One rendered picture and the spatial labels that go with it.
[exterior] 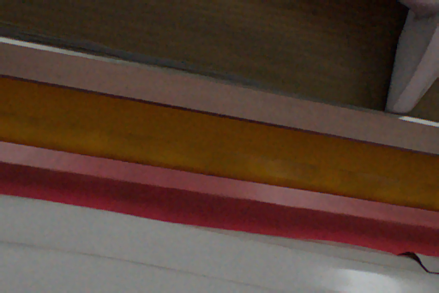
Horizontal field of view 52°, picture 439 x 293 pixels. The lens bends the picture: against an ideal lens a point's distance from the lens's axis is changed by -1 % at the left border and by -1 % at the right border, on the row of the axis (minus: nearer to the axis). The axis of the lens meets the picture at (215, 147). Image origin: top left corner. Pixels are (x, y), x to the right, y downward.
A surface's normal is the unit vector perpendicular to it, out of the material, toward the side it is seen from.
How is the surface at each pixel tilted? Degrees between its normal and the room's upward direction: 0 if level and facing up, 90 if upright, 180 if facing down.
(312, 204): 0
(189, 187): 0
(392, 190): 90
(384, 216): 0
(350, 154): 90
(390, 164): 90
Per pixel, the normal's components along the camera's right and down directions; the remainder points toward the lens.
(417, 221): 0.20, -0.96
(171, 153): 0.12, 0.23
